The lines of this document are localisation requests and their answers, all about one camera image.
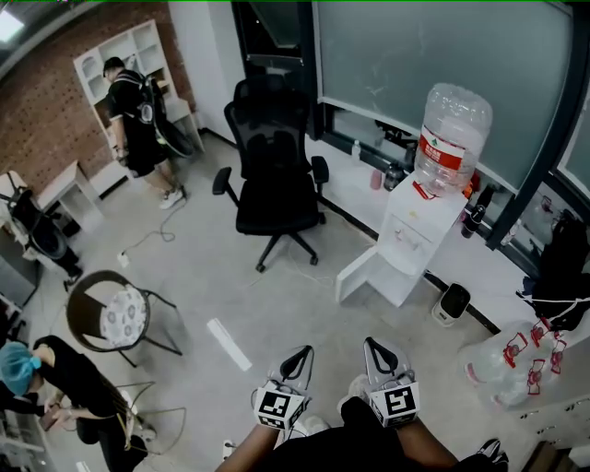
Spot clear water jug red label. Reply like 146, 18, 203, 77
413, 82, 493, 200

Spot white shelf unit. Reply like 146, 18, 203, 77
73, 18, 205, 188

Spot black office chair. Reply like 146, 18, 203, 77
211, 76, 331, 273

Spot person's left forearm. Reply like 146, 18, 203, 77
215, 421, 296, 472

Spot white water dispenser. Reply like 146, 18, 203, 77
366, 173, 469, 309

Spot black thermos bottle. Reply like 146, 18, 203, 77
460, 205, 488, 240

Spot person's left white shoe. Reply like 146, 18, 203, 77
299, 414, 331, 437

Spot patterned seat cushion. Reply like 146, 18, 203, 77
100, 284, 148, 350

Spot person's black shorts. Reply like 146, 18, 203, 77
271, 395, 462, 472

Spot round black metal chair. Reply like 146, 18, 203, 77
66, 270, 185, 369

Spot person's white shoe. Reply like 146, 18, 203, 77
299, 414, 331, 437
338, 373, 370, 414

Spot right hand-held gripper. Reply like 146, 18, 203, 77
363, 336, 421, 429

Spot white black space heater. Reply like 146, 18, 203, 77
431, 281, 472, 328

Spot small white table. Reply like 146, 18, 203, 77
36, 159, 106, 234

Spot thin white floor cable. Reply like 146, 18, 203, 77
122, 183, 188, 259

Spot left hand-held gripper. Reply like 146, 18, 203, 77
252, 345, 315, 432

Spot person's right white shoe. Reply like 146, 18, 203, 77
338, 373, 370, 414

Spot person's right forearm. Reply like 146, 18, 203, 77
395, 417, 462, 472

